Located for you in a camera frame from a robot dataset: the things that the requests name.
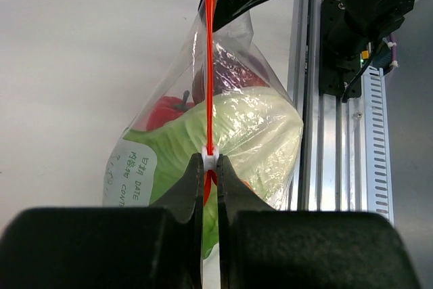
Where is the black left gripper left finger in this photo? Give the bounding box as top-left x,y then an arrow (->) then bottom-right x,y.
1,154 -> 204,288

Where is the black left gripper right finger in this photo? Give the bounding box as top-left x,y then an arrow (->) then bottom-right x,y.
216,156 -> 420,288

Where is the dark red apple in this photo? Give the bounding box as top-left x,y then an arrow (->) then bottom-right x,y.
213,51 -> 269,95

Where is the clear zip bag orange zipper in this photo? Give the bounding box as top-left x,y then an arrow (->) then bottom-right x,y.
103,0 -> 304,259

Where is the green lettuce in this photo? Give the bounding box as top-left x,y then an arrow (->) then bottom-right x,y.
123,85 -> 304,258

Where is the red bell pepper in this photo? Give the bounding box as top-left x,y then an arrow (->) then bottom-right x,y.
146,90 -> 195,131

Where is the aluminium rail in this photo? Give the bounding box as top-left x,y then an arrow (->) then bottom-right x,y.
288,0 -> 367,210

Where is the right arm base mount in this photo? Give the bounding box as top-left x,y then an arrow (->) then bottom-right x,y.
319,0 -> 364,98

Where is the white cable duct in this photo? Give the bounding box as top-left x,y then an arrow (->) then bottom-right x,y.
363,66 -> 394,223

